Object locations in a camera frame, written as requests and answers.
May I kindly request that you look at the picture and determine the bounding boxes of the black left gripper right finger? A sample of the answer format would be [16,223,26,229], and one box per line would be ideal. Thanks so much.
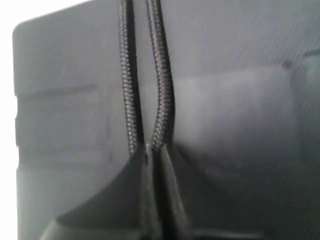
[154,144,320,240]

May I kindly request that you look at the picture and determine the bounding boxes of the black cord with knot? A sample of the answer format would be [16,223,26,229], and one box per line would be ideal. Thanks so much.
[119,0,176,158]

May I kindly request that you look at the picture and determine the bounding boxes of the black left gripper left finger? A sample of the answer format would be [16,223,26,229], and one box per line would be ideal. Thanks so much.
[40,145,150,240]

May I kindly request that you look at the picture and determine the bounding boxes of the black plastic carrying case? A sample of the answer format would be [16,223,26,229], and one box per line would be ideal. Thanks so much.
[12,0,320,240]

